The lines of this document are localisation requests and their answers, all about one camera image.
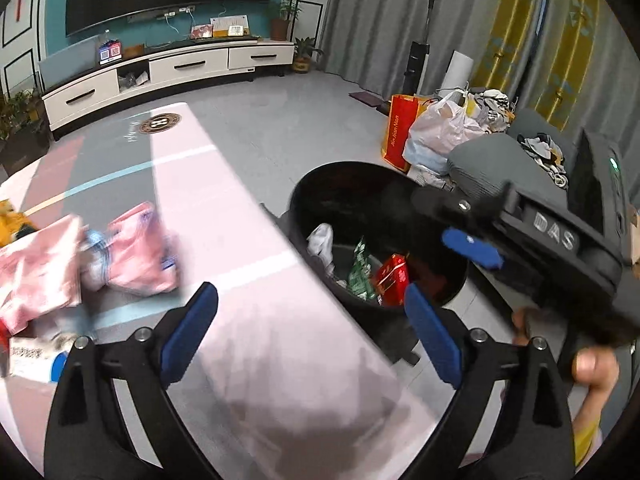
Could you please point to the cluster of potted plants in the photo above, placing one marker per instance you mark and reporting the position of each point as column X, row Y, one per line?
column 20, row 120

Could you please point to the yellow chip bag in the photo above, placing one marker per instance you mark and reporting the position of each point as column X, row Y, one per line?
column 11, row 225

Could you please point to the yellow patterned curtain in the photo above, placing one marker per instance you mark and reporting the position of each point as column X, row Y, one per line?
column 530, row 35

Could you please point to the red knot wall decoration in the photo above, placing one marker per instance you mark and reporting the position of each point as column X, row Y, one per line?
column 20, row 2

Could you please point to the potted plant brown pot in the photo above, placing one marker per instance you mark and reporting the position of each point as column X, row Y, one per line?
column 282, row 20

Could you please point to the black trash bin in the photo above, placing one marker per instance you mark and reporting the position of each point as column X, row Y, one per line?
column 350, row 185

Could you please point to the person's right forearm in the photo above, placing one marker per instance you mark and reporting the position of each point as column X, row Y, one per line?
column 592, row 410

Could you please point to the grey sofa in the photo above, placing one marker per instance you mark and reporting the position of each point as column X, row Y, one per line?
column 490, row 160

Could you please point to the pile of clothes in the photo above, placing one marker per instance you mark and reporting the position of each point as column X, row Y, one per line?
column 490, row 107

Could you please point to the dark floor mat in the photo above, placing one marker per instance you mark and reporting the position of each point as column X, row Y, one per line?
column 367, row 99

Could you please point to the green snack packet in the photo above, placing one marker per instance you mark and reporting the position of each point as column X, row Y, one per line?
column 361, row 270

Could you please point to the red photo frame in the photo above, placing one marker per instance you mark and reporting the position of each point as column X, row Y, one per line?
column 201, row 32

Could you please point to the potted plant yellow pot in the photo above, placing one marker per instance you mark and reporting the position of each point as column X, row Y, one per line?
column 304, row 55

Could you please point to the patterned cloth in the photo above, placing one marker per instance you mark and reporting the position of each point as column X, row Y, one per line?
column 542, row 152

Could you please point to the white desk calendar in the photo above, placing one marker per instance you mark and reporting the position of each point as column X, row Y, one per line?
column 230, row 24

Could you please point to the black upright vacuum cleaner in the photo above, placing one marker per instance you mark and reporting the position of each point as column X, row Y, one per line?
column 417, row 60

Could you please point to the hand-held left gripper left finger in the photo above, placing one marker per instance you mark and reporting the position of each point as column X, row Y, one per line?
column 190, row 330

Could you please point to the pink plastic packet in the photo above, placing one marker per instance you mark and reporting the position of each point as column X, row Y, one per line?
column 142, row 250
column 37, row 270

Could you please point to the glass fish tank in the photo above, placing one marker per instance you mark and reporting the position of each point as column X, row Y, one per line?
column 67, row 62

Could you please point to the red shopping bag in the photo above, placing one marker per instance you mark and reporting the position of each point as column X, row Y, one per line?
column 400, row 130

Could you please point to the grey curtain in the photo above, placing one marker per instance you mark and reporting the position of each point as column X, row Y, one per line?
column 380, row 10

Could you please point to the white tv cabinet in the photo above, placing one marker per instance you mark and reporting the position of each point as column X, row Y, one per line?
column 180, row 65

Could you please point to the blue white plastic packet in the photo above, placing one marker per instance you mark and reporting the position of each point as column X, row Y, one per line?
column 96, row 260

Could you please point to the white barcode box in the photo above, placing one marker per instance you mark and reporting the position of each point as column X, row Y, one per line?
column 30, row 357

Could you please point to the pink grey tablecloth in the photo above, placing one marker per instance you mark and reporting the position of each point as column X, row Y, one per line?
column 280, row 360

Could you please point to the stack of papers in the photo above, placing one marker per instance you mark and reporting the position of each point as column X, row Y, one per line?
column 134, row 79

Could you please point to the person's right hand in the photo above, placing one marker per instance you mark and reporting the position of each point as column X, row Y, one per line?
column 595, row 367

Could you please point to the white cylinder appliance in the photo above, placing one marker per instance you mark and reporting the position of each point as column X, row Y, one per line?
column 457, row 71

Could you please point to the white plastic bag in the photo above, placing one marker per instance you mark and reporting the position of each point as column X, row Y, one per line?
column 440, row 130

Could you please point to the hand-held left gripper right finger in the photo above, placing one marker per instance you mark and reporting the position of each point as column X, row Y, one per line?
column 432, row 340

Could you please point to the red snack packet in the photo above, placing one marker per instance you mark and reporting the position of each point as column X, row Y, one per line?
column 392, row 280

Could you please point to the red blue display box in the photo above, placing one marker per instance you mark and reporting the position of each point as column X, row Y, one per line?
column 110, row 52

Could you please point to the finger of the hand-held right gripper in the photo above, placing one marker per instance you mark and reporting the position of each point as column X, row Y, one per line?
column 450, row 207
column 472, row 247

